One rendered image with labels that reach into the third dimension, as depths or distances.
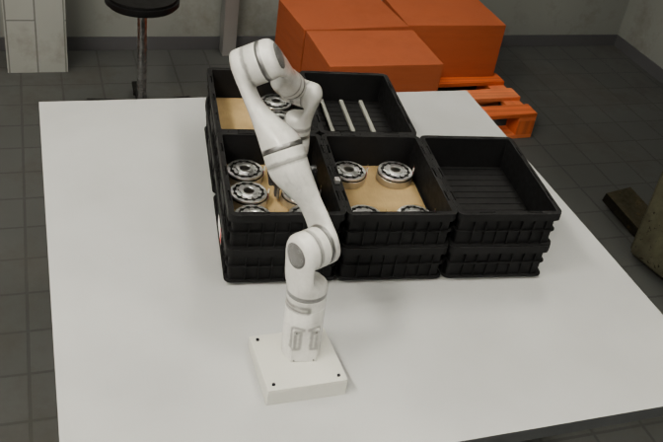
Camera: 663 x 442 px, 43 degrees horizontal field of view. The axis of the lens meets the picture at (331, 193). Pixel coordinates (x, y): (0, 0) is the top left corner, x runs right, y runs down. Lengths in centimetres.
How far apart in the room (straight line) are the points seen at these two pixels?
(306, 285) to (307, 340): 16
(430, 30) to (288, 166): 288
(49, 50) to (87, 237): 241
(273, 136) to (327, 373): 56
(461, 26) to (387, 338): 279
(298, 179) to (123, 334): 59
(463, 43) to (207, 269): 278
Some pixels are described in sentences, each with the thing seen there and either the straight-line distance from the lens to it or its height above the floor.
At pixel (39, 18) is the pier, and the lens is 462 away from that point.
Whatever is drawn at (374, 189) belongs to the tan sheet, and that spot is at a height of 83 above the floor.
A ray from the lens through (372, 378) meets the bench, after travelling 205.
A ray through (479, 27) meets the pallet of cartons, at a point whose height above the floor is 45.
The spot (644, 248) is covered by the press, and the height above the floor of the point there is 10.
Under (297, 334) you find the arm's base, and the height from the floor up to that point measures 82.
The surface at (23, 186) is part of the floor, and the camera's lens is 384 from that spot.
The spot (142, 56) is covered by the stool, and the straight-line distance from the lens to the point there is 413.
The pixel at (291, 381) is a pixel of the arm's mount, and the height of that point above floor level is 75.
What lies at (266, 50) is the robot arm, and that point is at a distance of 182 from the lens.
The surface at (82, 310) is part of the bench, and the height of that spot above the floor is 70.
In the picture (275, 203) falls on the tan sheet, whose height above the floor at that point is 83.
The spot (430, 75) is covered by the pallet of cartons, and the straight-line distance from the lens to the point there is 418.
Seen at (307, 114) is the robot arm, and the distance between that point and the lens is 215.
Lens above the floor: 216
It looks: 34 degrees down
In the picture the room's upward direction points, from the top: 9 degrees clockwise
